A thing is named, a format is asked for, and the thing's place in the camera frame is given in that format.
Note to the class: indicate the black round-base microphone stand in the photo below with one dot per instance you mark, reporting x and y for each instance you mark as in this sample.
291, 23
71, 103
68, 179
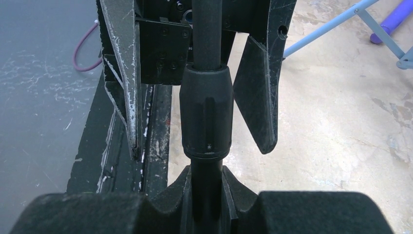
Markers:
206, 102

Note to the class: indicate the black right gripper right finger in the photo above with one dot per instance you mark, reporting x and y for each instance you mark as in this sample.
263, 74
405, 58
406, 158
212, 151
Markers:
301, 212

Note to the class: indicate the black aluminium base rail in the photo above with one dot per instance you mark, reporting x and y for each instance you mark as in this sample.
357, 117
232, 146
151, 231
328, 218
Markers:
103, 163

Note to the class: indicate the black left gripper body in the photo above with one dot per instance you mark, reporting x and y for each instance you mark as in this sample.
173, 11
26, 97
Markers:
166, 42

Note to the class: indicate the purple toy microphone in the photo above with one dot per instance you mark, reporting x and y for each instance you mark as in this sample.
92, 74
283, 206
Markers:
397, 16

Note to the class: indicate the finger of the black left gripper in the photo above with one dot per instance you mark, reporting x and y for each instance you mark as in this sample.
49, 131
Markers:
119, 33
257, 80

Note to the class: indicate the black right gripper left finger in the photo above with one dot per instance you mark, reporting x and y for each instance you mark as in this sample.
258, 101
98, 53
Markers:
111, 213

